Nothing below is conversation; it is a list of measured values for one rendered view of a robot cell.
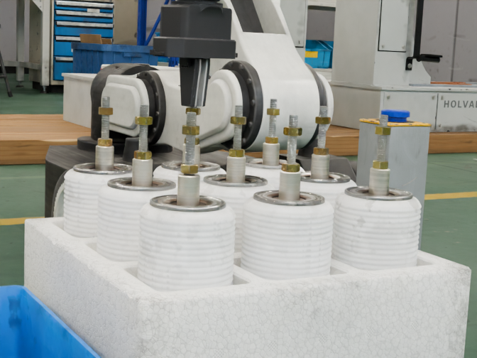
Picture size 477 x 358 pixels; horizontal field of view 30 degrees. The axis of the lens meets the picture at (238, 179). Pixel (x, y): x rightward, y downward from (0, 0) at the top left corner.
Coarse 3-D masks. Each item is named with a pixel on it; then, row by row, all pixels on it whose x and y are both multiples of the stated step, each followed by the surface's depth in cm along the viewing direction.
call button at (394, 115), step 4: (384, 112) 122; (388, 112) 122; (392, 112) 122; (396, 112) 121; (400, 112) 121; (404, 112) 122; (408, 112) 122; (388, 116) 122; (392, 116) 122; (396, 116) 122; (400, 116) 122; (404, 116) 122; (408, 116) 122; (388, 120) 122; (392, 120) 122; (396, 120) 122; (400, 120) 122; (404, 120) 122
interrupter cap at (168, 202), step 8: (152, 200) 87; (160, 200) 88; (168, 200) 89; (176, 200) 90; (200, 200) 90; (208, 200) 90; (216, 200) 90; (160, 208) 85; (168, 208) 85; (176, 208) 85; (184, 208) 84; (192, 208) 84; (200, 208) 85; (208, 208) 85; (216, 208) 86
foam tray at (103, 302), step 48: (48, 240) 104; (96, 240) 102; (48, 288) 104; (96, 288) 90; (144, 288) 83; (240, 288) 85; (288, 288) 87; (336, 288) 89; (384, 288) 92; (432, 288) 95; (96, 336) 90; (144, 336) 80; (192, 336) 82; (240, 336) 84; (288, 336) 87; (336, 336) 90; (384, 336) 93; (432, 336) 96
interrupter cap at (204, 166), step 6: (168, 162) 116; (174, 162) 116; (180, 162) 116; (204, 162) 117; (168, 168) 112; (174, 168) 111; (180, 168) 111; (198, 168) 111; (204, 168) 111; (210, 168) 112; (216, 168) 113
